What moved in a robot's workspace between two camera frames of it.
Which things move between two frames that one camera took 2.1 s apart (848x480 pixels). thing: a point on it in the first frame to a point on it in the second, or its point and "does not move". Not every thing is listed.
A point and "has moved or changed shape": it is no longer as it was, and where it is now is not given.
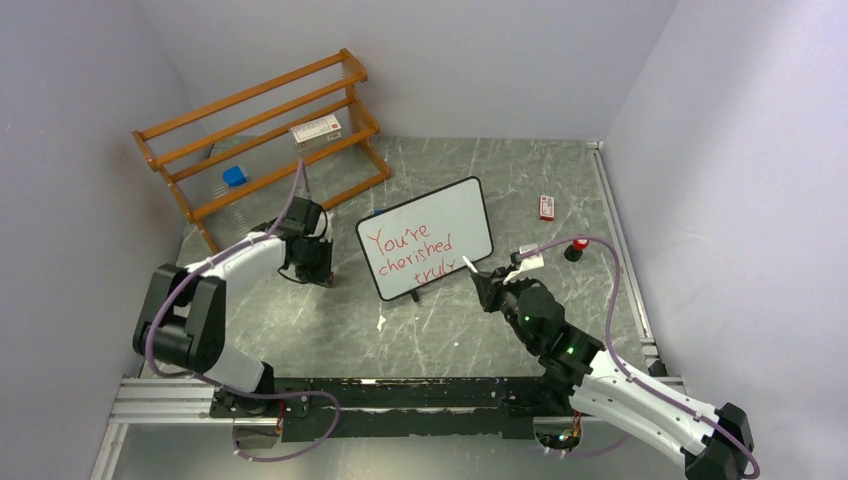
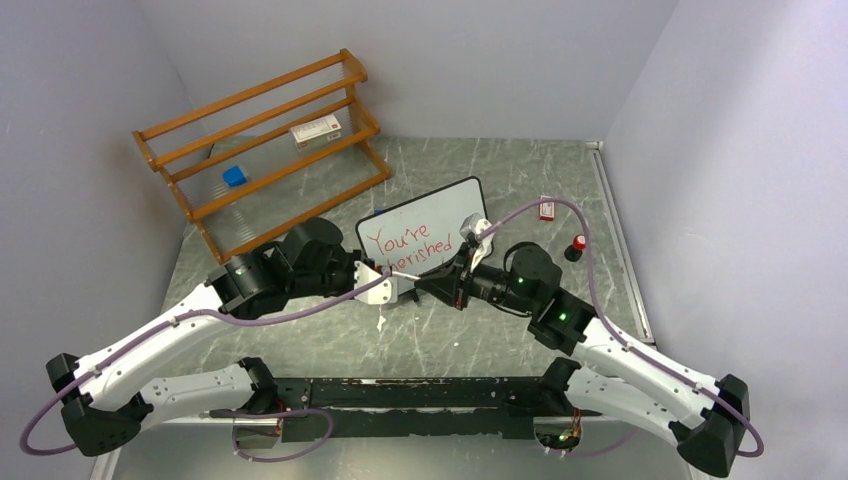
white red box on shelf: x=316 y=132 does not move
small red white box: x=547 y=208 does not move
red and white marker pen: x=469 y=264 has moved or changed shape
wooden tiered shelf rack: x=295 y=140 does not move
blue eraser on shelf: x=233 y=176 does not move
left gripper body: x=313 y=267 to x=340 y=275
